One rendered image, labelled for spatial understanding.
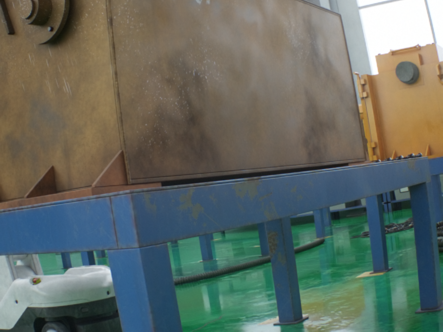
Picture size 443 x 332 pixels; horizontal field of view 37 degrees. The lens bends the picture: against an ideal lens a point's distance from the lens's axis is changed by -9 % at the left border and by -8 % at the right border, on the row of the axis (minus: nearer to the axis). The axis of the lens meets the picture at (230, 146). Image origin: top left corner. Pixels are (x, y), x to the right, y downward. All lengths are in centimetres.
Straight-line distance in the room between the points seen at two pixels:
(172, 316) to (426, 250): 167
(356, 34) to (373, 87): 724
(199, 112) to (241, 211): 36
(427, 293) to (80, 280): 143
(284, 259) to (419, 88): 179
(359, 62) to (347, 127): 912
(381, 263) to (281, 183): 263
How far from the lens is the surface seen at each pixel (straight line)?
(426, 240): 275
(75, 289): 282
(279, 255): 302
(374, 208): 417
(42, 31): 164
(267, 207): 155
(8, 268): 317
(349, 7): 1181
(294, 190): 167
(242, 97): 191
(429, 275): 277
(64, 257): 828
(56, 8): 162
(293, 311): 304
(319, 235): 773
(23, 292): 289
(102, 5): 156
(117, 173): 146
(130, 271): 121
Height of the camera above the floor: 60
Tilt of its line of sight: 4 degrees up
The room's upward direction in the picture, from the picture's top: 8 degrees counter-clockwise
